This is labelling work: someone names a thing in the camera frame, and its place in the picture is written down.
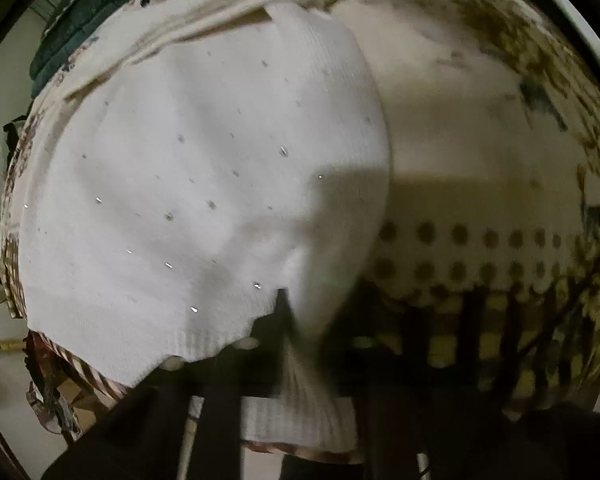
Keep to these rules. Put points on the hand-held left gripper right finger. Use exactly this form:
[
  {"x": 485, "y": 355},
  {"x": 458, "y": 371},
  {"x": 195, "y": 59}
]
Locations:
[{"x": 385, "y": 410}]

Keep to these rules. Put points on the brown striped cloth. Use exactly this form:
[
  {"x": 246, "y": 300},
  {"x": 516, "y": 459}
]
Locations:
[{"x": 80, "y": 380}]

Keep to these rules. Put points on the dark green cloth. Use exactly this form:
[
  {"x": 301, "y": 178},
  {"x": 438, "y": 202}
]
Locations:
[{"x": 90, "y": 15}]

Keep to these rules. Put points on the white knit sweater with sequins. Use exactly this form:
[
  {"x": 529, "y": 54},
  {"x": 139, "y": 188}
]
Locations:
[{"x": 180, "y": 185}]

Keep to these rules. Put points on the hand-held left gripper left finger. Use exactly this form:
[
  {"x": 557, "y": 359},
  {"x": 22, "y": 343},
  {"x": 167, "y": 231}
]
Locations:
[{"x": 260, "y": 360}]

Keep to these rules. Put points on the cream floral printed blanket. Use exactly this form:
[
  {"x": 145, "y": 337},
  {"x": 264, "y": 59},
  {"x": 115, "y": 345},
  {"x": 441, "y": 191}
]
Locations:
[{"x": 460, "y": 110}]

